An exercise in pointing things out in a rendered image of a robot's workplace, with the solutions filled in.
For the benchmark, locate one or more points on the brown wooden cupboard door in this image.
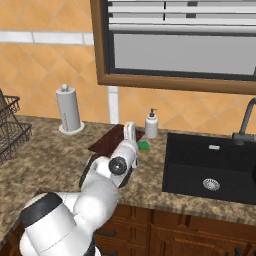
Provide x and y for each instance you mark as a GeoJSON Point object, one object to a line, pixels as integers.
{"type": "Point", "coordinates": [196, 241]}

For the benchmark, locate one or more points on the dark grey tap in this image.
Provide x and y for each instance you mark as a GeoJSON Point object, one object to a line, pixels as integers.
{"type": "Point", "coordinates": [245, 125]}

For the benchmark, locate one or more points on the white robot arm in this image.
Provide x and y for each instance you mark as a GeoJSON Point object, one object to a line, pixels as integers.
{"type": "Point", "coordinates": [66, 216]}

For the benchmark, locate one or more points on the green sponge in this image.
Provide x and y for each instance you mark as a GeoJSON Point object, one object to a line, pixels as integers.
{"type": "Point", "coordinates": [144, 145]}

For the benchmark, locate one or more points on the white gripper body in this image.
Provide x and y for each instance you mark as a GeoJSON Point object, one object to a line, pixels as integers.
{"type": "Point", "coordinates": [130, 130]}

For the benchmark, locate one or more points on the white paper towel roll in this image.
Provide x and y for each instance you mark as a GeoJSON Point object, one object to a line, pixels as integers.
{"type": "Point", "coordinates": [68, 110]}

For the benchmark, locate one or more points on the wooden framed window with blinds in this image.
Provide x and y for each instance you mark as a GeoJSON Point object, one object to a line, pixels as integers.
{"type": "Point", "coordinates": [176, 43]}

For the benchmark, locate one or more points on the brown wooden drawer front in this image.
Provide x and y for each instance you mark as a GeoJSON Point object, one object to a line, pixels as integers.
{"type": "Point", "coordinates": [123, 233]}

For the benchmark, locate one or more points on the black sink basin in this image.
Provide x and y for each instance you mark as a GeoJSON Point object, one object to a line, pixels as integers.
{"type": "Point", "coordinates": [210, 170]}

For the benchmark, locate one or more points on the dark brown cutting board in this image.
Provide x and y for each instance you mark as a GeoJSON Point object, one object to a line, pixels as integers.
{"type": "Point", "coordinates": [108, 141]}

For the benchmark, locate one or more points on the white soap dispenser bottle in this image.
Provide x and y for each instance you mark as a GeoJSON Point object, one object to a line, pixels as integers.
{"type": "Point", "coordinates": [151, 126]}

